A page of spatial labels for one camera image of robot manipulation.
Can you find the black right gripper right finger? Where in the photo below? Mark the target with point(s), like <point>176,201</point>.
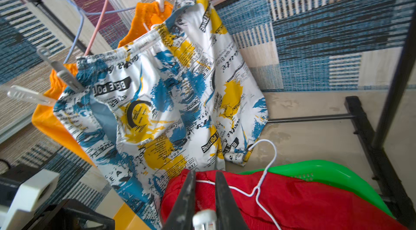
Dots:
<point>227,211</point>

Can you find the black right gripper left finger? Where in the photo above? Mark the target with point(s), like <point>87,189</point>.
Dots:
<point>183,210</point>

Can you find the red shorts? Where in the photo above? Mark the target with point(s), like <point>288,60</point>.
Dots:
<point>301,205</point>

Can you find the white plastic hanger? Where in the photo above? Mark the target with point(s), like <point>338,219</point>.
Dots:
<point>257,188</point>

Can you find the white blue patterned shorts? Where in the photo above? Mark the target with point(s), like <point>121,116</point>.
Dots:
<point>179,97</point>

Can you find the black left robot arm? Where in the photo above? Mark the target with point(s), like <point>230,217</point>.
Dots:
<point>69,214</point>

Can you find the grey clothespin on patterned shorts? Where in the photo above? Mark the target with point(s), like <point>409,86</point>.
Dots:
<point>61,71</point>

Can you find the white clothespin on orange shorts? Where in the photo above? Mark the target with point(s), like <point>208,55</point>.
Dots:
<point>23,94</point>

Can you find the yellow plastic tray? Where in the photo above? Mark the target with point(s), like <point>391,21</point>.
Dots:
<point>126,219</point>

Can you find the green plastic basket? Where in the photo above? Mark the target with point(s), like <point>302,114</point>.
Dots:
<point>334,175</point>

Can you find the black clothes rack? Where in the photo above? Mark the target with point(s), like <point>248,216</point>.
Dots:
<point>334,45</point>

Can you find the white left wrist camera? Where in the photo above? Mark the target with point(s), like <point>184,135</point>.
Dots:
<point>23,190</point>

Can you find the blue wire hanger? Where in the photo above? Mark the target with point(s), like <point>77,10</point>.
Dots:
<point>114,26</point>

